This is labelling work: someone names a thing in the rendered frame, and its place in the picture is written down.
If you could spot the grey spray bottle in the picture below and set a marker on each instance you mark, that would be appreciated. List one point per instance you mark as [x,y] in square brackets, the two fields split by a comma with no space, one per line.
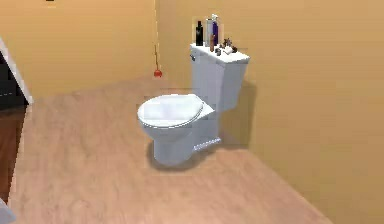
[209,30]

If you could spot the purple bottle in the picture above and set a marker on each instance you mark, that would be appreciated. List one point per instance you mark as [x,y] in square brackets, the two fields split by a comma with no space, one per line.
[215,33]

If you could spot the white toilet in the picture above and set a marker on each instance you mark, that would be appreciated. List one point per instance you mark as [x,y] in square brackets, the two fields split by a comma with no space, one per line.
[186,113]

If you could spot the small dark trinket cluster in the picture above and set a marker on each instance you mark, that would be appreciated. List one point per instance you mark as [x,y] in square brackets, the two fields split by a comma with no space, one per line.
[228,46]

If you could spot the black bottle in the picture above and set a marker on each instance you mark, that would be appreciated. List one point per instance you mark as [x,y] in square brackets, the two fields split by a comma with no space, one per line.
[199,35]

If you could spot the small brown bottle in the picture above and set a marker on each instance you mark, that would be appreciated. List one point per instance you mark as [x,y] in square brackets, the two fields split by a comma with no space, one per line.
[212,43]

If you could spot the red toilet plunger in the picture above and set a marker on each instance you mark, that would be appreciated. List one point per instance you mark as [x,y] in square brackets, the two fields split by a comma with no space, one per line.
[157,73]

